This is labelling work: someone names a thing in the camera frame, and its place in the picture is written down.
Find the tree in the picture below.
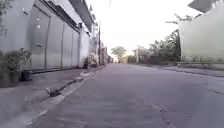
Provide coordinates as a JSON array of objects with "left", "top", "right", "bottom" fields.
[{"left": 110, "top": 45, "right": 128, "bottom": 64}]

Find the pale flowering bush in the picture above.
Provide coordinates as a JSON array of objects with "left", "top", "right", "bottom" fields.
[{"left": 83, "top": 52, "right": 100, "bottom": 70}]

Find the pole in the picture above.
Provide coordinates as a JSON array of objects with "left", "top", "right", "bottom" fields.
[{"left": 97, "top": 20, "right": 102, "bottom": 66}]

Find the grey asphalt road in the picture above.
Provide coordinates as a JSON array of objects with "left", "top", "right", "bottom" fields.
[{"left": 26, "top": 63, "right": 224, "bottom": 128}]

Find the row of trees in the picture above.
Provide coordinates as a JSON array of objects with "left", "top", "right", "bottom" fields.
[{"left": 132, "top": 29, "right": 183, "bottom": 66}]

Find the grey building with gate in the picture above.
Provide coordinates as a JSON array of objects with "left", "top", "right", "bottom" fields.
[{"left": 0, "top": 0, "right": 98, "bottom": 73}]

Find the concrete pavement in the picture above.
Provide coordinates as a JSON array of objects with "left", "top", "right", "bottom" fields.
[
  {"left": 0, "top": 64, "right": 106, "bottom": 128},
  {"left": 146, "top": 61, "right": 224, "bottom": 79}
]

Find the dark pot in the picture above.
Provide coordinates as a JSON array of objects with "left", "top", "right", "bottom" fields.
[{"left": 20, "top": 69, "right": 34, "bottom": 82}]

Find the green bush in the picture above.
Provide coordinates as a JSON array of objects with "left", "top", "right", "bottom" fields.
[{"left": 0, "top": 48, "right": 33, "bottom": 89}]

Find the white wall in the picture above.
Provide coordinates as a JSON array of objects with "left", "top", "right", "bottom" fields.
[{"left": 178, "top": 1, "right": 224, "bottom": 65}]

